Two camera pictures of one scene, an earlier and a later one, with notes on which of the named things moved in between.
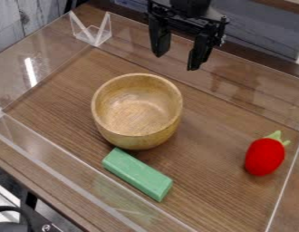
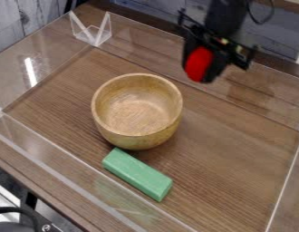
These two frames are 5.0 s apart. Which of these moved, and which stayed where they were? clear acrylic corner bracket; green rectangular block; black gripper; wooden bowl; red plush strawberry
Moved: red plush strawberry; black gripper
Stayed: wooden bowl; clear acrylic corner bracket; green rectangular block
